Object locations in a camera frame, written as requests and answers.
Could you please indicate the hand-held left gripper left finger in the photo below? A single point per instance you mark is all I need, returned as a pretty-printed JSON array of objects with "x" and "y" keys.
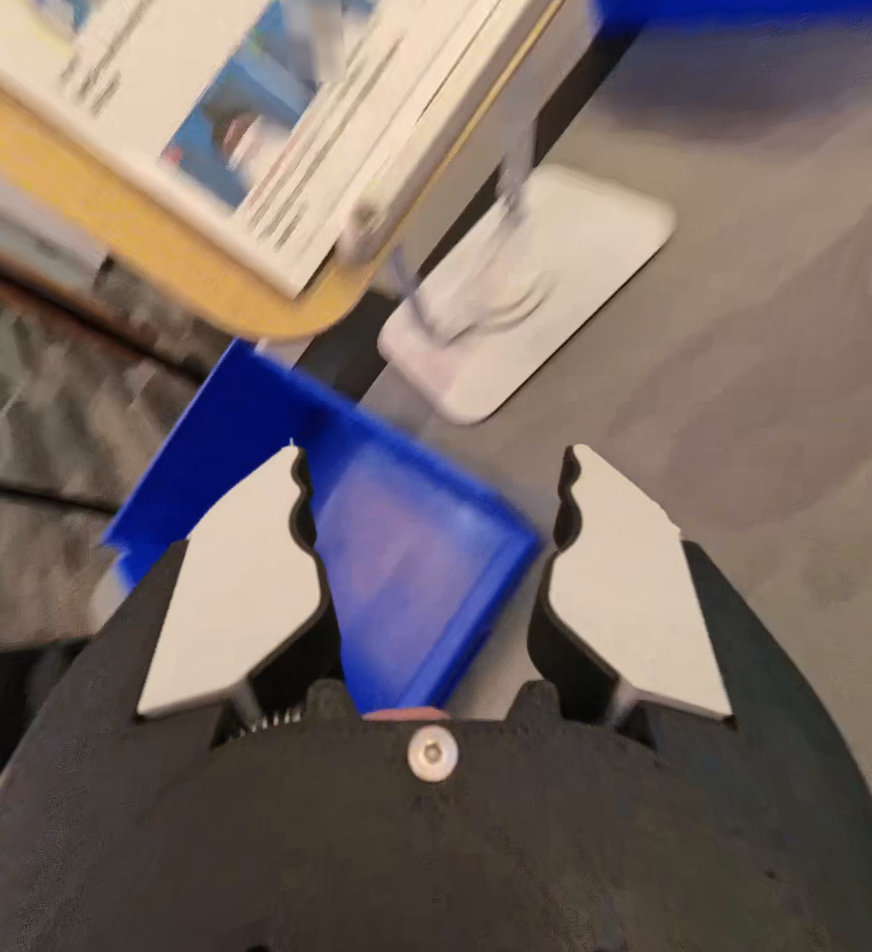
[{"x": 235, "y": 603}]

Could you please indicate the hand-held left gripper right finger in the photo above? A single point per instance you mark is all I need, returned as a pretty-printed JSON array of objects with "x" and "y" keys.
[{"x": 637, "y": 603}]

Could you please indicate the blue plastic bin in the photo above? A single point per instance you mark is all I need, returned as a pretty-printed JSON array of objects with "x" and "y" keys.
[
  {"x": 749, "y": 12},
  {"x": 392, "y": 551}
]

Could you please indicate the black round base pole stand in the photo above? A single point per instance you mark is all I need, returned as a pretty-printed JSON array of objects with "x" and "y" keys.
[{"x": 27, "y": 491}]

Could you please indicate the wooden display board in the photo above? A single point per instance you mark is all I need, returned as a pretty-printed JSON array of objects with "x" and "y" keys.
[{"x": 183, "y": 268}]

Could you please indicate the wooden edged table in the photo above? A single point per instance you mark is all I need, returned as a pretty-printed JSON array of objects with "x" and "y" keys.
[{"x": 64, "y": 305}]

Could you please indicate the clear round stand foot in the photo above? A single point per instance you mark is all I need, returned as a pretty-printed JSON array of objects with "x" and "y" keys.
[{"x": 473, "y": 298}]

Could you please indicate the printed paper sheet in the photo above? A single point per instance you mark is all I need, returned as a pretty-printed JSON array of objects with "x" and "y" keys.
[{"x": 258, "y": 104}]

